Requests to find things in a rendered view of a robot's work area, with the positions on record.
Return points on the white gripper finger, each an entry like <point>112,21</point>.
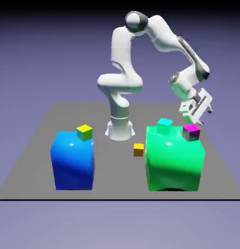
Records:
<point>200,122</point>
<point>209,110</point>

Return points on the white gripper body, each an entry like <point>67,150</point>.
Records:
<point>199,106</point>

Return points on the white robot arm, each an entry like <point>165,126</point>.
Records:
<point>120,58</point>

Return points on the small magenta cube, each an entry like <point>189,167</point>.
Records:
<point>191,132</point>

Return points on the small cyan cube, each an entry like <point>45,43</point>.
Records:
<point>165,124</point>

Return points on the small orange cube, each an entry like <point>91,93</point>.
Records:
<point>138,150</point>

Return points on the small yellow cube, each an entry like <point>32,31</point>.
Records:
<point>85,132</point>

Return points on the large green box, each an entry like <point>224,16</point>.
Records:
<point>173,161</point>

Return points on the large blue box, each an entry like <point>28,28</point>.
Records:
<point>72,161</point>

